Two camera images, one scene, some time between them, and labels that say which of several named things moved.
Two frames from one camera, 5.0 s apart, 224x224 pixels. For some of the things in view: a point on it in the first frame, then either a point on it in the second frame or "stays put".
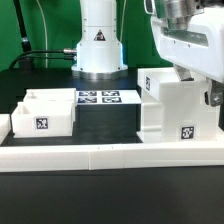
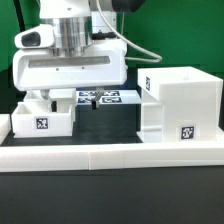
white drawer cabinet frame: [174, 110] stays put
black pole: [21, 26] stays put
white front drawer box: [43, 119] stays put
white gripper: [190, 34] to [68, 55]
